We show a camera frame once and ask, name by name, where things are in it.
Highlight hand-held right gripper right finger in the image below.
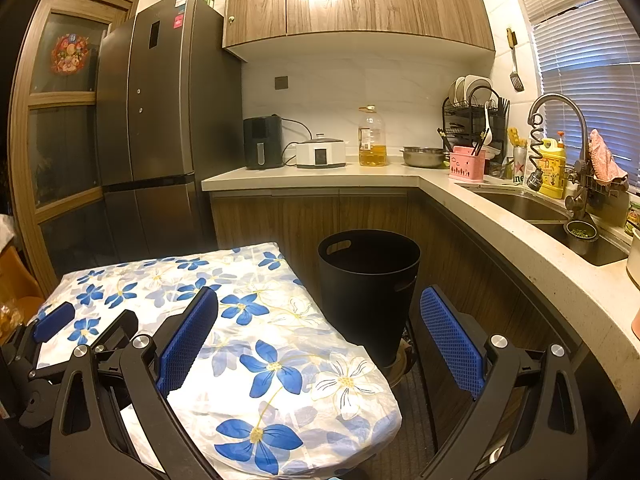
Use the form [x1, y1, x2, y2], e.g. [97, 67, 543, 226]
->
[419, 285, 590, 480]

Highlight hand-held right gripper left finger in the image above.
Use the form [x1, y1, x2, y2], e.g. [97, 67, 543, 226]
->
[49, 286, 221, 480]

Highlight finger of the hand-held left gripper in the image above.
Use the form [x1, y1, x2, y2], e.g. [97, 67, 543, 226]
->
[91, 309, 139, 357]
[10, 303, 76, 381]

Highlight black trash bin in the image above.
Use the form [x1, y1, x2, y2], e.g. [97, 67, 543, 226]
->
[317, 229, 422, 368]

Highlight clear plastic bag with food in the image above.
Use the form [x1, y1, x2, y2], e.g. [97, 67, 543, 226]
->
[0, 295, 26, 346]

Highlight orange brown chair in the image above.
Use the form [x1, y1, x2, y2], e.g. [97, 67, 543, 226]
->
[0, 245, 46, 311]

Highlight blue floral white tablecloth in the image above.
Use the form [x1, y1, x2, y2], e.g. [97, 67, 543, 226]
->
[30, 242, 405, 478]

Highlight steel kitchen sink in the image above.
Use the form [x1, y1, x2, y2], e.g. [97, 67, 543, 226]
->
[470, 187, 631, 267]

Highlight steel sink strainer cup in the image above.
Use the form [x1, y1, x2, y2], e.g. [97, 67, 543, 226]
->
[564, 220, 598, 256]

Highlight wooden glass sliding door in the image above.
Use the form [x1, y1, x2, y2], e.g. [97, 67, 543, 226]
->
[7, 0, 141, 286]

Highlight kitchen counter with wooden cabinets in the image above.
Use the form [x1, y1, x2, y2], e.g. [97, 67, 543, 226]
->
[201, 162, 640, 461]

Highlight pink utensil holder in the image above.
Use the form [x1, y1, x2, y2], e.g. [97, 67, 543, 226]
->
[448, 146, 486, 183]

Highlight steel mixing bowl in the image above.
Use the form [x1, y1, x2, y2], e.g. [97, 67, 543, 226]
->
[400, 146, 448, 169]

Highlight white drink can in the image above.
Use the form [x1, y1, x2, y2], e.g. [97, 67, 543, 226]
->
[512, 146, 529, 183]

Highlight yellow detergent bottle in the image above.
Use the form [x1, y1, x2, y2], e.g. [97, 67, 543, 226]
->
[539, 131, 568, 199]

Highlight cooking oil bottle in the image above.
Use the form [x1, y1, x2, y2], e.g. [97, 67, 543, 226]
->
[357, 106, 390, 167]

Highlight black air fryer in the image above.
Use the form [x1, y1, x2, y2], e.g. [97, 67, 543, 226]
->
[243, 115, 284, 171]

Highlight white plastic spoon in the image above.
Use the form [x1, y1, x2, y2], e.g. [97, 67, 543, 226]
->
[481, 101, 496, 143]

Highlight black dish rack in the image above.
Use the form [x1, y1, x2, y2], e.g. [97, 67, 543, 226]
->
[441, 86, 507, 163]

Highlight dark steel refrigerator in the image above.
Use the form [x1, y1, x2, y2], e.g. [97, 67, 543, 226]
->
[95, 0, 244, 266]

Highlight white rice cooker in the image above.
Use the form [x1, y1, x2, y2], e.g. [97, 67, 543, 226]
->
[295, 135, 347, 169]

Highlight pink dish cloth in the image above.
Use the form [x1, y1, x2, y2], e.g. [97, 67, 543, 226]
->
[587, 129, 630, 184]

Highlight round red door decoration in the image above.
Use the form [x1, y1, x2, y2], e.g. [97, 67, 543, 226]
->
[50, 32, 92, 75]

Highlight steel kitchen faucet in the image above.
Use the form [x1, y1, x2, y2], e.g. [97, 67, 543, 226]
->
[527, 93, 601, 226]

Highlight hanging slotted spatula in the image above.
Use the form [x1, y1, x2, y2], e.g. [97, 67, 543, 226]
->
[506, 27, 525, 92]

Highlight window blinds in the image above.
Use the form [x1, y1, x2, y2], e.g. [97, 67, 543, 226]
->
[507, 0, 640, 171]

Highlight wooden upper cabinets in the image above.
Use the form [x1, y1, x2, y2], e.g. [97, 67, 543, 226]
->
[222, 0, 496, 63]

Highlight black coiled sprayer hose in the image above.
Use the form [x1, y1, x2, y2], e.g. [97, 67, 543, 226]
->
[526, 112, 551, 191]

